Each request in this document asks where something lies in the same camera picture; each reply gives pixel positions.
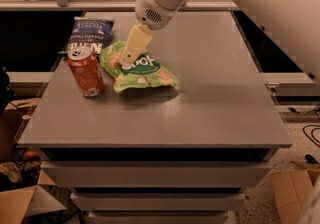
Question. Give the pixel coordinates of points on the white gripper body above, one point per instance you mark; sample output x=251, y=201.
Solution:
x=150, y=10

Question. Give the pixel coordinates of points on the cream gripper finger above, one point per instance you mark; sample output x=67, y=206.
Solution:
x=139, y=38

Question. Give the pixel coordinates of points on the green rice chip bag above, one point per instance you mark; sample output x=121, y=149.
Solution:
x=143, y=73

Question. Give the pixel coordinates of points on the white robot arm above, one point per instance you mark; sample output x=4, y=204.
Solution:
x=294, y=25

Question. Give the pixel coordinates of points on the blue potato chip bag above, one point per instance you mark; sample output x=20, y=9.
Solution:
x=90, y=32

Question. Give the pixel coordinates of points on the orange soda can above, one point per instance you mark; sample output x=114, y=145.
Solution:
x=84, y=67

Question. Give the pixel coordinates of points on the grey drawer cabinet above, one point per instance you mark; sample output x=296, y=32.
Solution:
x=182, y=154

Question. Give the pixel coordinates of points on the cardboard box left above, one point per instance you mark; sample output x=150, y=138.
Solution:
x=44, y=197

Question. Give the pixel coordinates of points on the cardboard box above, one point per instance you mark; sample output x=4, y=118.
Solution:
x=44, y=197
x=291, y=190

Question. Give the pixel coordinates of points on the cardboard box right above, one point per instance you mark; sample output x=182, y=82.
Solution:
x=291, y=190

